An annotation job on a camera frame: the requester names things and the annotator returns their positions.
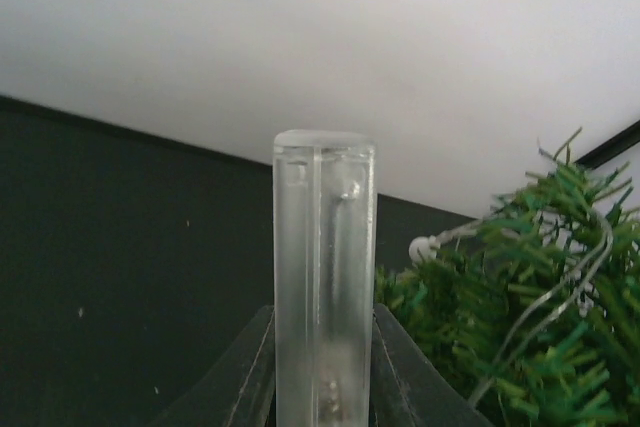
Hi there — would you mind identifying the black corner frame post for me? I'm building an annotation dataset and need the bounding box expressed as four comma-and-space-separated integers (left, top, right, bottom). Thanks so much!
576, 121, 640, 169

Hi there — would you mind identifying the clear battery box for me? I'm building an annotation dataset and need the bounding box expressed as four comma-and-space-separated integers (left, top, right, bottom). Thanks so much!
273, 130, 377, 427

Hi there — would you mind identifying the small green christmas tree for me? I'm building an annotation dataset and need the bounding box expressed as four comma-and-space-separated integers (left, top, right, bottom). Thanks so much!
375, 143, 639, 426

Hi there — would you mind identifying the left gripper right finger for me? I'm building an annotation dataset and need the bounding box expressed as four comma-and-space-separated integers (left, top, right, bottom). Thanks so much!
370, 304, 491, 427

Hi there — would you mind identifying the string of white lights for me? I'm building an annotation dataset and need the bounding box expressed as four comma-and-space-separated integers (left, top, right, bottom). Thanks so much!
408, 196, 616, 406

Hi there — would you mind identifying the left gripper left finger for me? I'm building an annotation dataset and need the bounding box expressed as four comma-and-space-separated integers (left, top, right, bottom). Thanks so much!
150, 306, 275, 427

